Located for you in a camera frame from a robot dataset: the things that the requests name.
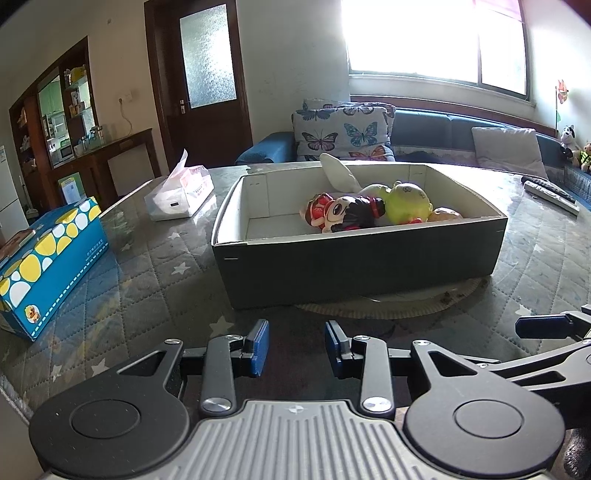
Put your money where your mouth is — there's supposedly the grey remote control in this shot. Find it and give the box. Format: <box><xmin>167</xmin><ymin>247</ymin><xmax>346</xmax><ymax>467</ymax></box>
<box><xmin>523</xmin><ymin>180</ymin><xmax>581</xmax><ymax>216</ymax></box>

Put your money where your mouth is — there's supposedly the butterfly print cushion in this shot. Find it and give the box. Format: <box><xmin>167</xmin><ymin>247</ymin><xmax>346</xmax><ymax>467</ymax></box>
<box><xmin>290</xmin><ymin>97</ymin><xmax>397</xmax><ymax>162</ymax></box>

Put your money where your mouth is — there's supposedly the black and white plush toy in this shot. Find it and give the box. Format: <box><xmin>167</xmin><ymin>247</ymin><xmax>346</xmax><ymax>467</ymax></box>
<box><xmin>559</xmin><ymin>124</ymin><xmax>581</xmax><ymax>160</ymax></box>

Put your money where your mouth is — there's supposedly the person's right hand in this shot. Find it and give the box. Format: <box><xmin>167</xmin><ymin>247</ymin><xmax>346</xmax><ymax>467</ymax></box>
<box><xmin>563</xmin><ymin>427</ymin><xmax>591</xmax><ymax>480</ymax></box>

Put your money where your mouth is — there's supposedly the white cushion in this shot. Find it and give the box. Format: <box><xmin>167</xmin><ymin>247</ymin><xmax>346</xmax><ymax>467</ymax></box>
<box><xmin>470</xmin><ymin>126</ymin><xmax>550</xmax><ymax>181</ymax></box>

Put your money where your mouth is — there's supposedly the black and white plush doll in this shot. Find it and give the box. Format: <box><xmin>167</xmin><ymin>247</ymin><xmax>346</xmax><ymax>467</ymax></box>
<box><xmin>323</xmin><ymin>195</ymin><xmax>387</xmax><ymax>234</ymax></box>

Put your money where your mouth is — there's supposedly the grey cardboard box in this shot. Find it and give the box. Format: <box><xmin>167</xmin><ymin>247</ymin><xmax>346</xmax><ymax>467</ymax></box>
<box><xmin>211</xmin><ymin>159</ymin><xmax>509</xmax><ymax>311</ymax></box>

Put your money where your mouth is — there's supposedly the small brown and white box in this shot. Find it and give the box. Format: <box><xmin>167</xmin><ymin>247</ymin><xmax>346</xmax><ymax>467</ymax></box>
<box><xmin>0</xmin><ymin>228</ymin><xmax>38</xmax><ymax>265</ymax></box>

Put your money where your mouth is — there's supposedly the blue sofa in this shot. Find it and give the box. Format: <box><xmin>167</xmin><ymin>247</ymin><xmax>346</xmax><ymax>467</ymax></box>
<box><xmin>235</xmin><ymin>106</ymin><xmax>591</xmax><ymax>205</ymax></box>

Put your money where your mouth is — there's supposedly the red plush doll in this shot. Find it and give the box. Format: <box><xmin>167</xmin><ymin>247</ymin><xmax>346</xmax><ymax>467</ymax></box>
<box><xmin>298</xmin><ymin>193</ymin><xmax>338</xmax><ymax>232</ymax></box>

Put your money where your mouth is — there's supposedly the white plush rabbit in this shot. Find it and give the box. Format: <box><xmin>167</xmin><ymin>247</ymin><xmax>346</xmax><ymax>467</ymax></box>
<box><xmin>320</xmin><ymin>153</ymin><xmax>363</xmax><ymax>193</ymax></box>

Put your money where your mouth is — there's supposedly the dark wooden cabinet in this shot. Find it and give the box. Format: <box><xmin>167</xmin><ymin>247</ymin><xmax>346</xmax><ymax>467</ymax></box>
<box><xmin>8</xmin><ymin>35</ymin><xmax>161</xmax><ymax>214</ymax></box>

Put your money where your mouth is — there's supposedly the bright window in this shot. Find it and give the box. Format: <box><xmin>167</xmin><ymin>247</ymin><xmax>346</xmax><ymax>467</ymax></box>
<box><xmin>340</xmin><ymin>0</ymin><xmax>537</xmax><ymax>108</ymax></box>

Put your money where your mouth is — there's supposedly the white refrigerator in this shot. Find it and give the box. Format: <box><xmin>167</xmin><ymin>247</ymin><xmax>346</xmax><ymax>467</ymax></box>
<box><xmin>0</xmin><ymin>145</ymin><xmax>29</xmax><ymax>243</ymax></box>

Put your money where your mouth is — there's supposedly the brown wooden door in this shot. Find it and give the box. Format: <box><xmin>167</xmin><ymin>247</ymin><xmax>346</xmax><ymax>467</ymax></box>
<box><xmin>143</xmin><ymin>0</ymin><xmax>254</xmax><ymax>172</ymax></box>

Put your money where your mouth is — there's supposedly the blue dotted tissue box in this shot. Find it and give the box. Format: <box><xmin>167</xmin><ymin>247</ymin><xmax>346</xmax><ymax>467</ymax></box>
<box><xmin>0</xmin><ymin>196</ymin><xmax>110</xmax><ymax>342</ymax></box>

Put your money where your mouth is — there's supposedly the white tissue pack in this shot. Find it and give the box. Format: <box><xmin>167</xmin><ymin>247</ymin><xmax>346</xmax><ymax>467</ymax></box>
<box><xmin>143</xmin><ymin>148</ymin><xmax>216</xmax><ymax>223</ymax></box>

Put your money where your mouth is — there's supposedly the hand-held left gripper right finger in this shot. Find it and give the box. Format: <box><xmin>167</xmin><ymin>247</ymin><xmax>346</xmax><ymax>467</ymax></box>
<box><xmin>324</xmin><ymin>320</ymin><xmax>502</xmax><ymax>415</ymax></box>

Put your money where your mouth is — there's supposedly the black remote control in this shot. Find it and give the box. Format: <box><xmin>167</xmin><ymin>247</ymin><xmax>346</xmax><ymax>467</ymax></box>
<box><xmin>521</xmin><ymin>174</ymin><xmax>578</xmax><ymax>204</ymax></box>

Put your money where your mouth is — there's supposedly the round placemat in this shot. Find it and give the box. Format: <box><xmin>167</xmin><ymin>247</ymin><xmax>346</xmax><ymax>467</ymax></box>
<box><xmin>294</xmin><ymin>276</ymin><xmax>482</xmax><ymax>320</ymax></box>

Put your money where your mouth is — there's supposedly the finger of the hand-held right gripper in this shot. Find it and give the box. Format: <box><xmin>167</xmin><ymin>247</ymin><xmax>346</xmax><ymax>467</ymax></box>
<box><xmin>485</xmin><ymin>342</ymin><xmax>591</xmax><ymax>388</ymax></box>
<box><xmin>515</xmin><ymin>311</ymin><xmax>591</xmax><ymax>342</ymax></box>

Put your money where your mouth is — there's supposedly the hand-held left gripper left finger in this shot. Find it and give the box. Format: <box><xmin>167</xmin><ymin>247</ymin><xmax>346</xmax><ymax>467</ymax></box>
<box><xmin>116</xmin><ymin>319</ymin><xmax>270</xmax><ymax>415</ymax></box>

